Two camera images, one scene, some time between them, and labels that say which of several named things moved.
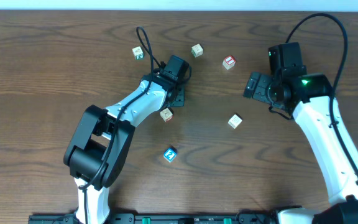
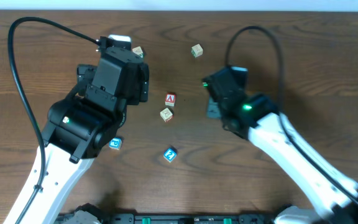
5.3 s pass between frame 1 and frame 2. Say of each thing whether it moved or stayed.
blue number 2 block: stayed
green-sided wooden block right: stayed
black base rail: stayed
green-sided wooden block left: stayed
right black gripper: moved
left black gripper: moved
